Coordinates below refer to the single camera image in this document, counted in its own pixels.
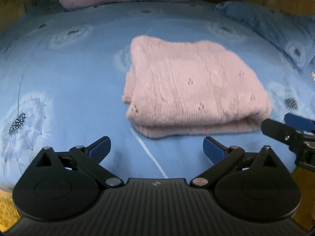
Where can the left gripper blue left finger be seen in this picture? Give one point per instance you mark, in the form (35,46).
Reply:
(88,160)

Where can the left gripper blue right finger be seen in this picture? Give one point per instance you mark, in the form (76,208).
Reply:
(223,158)

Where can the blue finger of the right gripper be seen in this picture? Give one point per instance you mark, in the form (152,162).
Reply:
(300,123)
(278,131)

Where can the blue dandelion-print pillow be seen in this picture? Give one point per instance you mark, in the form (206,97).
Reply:
(291,35)

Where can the pink knitted cardigan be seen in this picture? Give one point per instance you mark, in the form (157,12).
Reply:
(198,88)

